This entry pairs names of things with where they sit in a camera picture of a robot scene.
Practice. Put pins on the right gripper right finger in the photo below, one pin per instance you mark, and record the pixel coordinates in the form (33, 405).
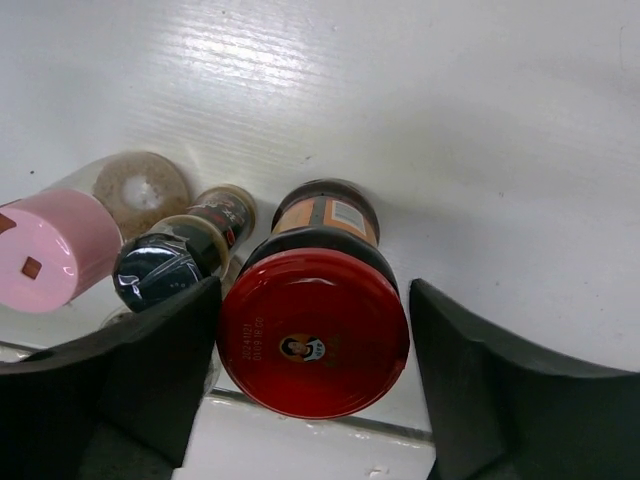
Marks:
(502, 407)

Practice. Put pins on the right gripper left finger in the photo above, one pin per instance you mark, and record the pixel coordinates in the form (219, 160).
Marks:
(119, 403)

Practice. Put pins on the black-cap spice bottle front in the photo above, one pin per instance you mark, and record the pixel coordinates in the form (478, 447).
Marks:
(175, 254)

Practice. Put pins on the black-cap spice bottle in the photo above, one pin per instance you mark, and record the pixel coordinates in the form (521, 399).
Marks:
(175, 254)
(230, 214)

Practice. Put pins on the red-cap jar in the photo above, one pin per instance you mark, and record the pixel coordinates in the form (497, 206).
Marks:
(313, 326)

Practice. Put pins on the pink-cap spice bottle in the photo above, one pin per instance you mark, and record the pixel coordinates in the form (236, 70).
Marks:
(61, 241)

